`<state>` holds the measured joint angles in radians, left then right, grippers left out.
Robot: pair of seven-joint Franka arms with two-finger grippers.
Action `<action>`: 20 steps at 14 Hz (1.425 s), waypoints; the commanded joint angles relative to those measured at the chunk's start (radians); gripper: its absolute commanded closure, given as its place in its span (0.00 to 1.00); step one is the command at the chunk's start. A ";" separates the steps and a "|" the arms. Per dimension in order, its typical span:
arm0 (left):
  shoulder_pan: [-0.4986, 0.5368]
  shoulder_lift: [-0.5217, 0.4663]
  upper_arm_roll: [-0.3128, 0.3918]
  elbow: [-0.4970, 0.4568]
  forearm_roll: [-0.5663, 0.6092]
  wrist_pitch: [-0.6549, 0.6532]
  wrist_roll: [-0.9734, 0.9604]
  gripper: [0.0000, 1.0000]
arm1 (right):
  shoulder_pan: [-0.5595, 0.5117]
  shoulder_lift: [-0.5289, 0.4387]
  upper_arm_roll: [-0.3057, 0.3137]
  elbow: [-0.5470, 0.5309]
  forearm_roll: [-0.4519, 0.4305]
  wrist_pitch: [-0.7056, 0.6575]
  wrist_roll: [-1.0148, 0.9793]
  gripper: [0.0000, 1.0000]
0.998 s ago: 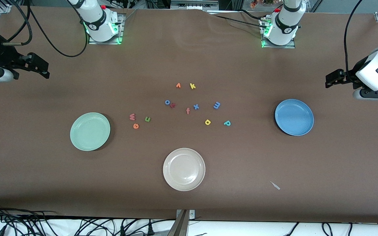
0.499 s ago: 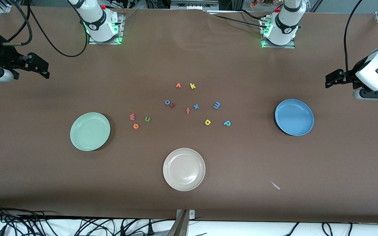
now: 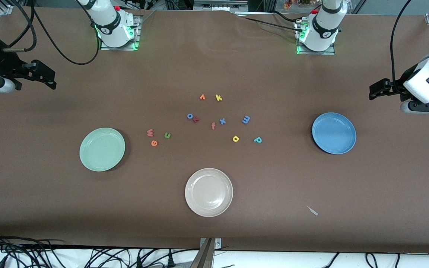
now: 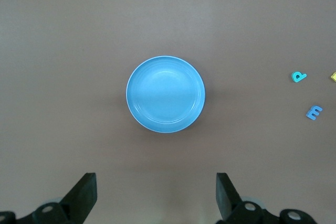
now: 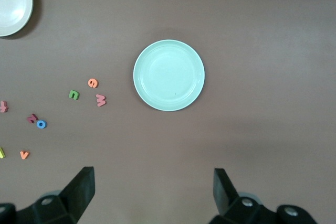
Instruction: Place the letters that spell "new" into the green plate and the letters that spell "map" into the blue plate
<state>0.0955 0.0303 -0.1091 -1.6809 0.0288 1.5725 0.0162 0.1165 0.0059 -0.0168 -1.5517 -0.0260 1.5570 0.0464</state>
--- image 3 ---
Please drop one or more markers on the black power plug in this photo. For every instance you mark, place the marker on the black power plug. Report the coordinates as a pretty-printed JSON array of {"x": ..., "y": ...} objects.
[
  {"x": 139, "y": 262},
  {"x": 170, "y": 260}
]

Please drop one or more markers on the yellow foam letter d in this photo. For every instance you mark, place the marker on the yellow foam letter d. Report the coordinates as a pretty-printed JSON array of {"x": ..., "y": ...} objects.
[{"x": 234, "y": 139}]

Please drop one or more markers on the red foam letter w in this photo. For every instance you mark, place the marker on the red foam letter w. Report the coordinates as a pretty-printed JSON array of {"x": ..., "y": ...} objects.
[{"x": 150, "y": 132}]

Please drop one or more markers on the small white paper scrap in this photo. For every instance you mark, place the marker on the small white paper scrap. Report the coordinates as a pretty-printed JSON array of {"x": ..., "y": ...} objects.
[{"x": 312, "y": 210}]

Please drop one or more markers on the beige plate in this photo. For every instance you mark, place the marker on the beige plate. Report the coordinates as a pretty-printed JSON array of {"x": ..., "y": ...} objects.
[{"x": 209, "y": 192}]

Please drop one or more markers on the blue foam letter m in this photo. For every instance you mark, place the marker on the blue foam letter m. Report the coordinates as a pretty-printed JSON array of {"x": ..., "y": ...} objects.
[{"x": 246, "y": 119}]

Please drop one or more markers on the grey metal box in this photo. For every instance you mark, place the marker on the grey metal box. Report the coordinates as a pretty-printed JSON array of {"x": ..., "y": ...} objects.
[{"x": 218, "y": 5}]

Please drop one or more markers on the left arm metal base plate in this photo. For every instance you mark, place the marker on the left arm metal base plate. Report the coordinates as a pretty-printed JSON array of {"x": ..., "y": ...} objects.
[{"x": 311, "y": 53}]

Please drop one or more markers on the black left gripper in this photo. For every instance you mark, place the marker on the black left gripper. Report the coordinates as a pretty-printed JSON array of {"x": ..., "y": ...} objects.
[{"x": 392, "y": 86}]

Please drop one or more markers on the blue plate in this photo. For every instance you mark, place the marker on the blue plate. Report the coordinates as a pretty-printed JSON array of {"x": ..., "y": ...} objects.
[{"x": 333, "y": 133}]

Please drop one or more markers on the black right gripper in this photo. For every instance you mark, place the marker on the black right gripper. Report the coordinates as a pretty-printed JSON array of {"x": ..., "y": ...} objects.
[{"x": 9, "y": 66}]

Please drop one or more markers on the green plate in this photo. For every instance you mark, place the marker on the green plate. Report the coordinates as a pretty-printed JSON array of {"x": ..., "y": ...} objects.
[{"x": 102, "y": 149}]

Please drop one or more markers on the orange flowers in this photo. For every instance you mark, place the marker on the orange flowers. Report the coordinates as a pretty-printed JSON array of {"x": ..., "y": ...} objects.
[{"x": 288, "y": 4}]

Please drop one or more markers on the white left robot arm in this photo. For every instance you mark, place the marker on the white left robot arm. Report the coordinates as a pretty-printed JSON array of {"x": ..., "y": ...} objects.
[{"x": 324, "y": 29}]

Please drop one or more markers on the silver table edge bracket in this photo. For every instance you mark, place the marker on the silver table edge bracket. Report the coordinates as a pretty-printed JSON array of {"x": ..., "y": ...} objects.
[{"x": 218, "y": 243}]

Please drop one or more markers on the brown table cover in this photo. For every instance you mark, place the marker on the brown table cover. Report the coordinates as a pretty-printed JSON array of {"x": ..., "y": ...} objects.
[{"x": 50, "y": 208}]

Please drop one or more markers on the teal foam letter p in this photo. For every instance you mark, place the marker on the teal foam letter p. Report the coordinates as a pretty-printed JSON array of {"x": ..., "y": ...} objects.
[{"x": 257, "y": 140}]

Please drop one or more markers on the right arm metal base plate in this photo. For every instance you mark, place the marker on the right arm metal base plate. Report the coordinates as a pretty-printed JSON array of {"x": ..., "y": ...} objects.
[{"x": 136, "y": 33}]

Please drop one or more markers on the grey metal bar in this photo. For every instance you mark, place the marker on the grey metal bar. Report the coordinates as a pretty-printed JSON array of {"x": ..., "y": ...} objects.
[{"x": 203, "y": 258}]

